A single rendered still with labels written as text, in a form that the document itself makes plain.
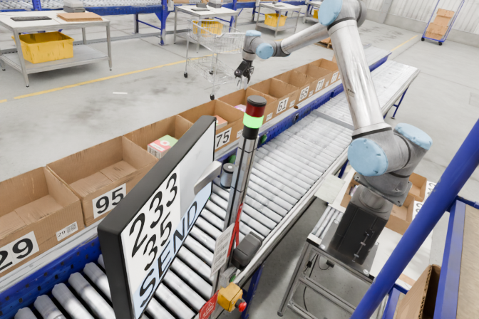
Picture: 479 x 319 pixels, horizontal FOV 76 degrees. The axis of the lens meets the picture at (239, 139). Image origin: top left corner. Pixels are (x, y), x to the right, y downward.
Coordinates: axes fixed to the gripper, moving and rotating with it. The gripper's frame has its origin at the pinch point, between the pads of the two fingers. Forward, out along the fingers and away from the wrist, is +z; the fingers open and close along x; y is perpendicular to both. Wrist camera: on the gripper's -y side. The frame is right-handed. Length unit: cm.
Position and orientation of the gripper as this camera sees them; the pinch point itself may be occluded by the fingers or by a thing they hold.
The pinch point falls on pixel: (240, 87)
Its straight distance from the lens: 205.2
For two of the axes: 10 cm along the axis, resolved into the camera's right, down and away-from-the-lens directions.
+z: -1.8, 7.7, 6.1
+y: 4.8, -4.7, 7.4
